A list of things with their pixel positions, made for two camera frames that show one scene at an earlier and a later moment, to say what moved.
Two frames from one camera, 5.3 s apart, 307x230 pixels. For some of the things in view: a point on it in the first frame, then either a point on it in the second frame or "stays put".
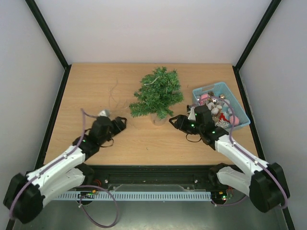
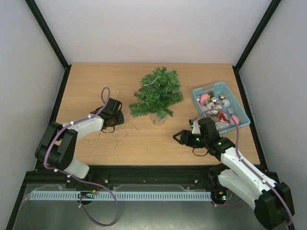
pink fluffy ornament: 203,97 stays put
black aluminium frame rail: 101,176 stays put
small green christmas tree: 159,93 stays put
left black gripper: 119,125 to 121,119
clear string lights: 114,94 to 129,124
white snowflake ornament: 222,124 stays put
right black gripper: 180,122 to 187,138
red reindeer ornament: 222,116 stays put
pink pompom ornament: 236,120 stays put
